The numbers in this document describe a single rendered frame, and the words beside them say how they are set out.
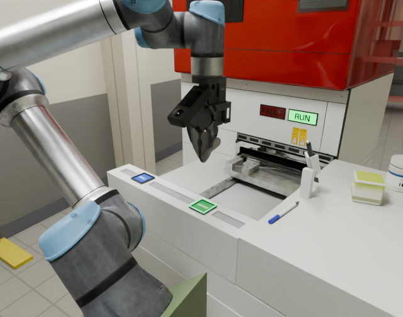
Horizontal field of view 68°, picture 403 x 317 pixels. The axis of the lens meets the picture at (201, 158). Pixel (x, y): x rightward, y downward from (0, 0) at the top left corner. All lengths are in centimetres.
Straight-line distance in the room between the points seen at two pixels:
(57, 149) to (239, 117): 87
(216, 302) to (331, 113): 75
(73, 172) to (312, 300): 56
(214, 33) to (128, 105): 211
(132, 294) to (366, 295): 41
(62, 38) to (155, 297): 47
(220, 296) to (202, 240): 16
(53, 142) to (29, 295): 152
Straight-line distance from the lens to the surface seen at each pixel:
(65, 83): 266
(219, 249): 78
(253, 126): 135
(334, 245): 75
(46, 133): 74
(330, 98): 119
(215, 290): 88
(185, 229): 85
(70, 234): 54
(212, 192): 115
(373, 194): 94
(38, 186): 267
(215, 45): 68
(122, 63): 270
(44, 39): 63
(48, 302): 206
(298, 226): 79
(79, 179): 70
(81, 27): 61
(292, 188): 114
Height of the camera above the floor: 140
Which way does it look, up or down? 23 degrees down
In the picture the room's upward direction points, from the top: straight up
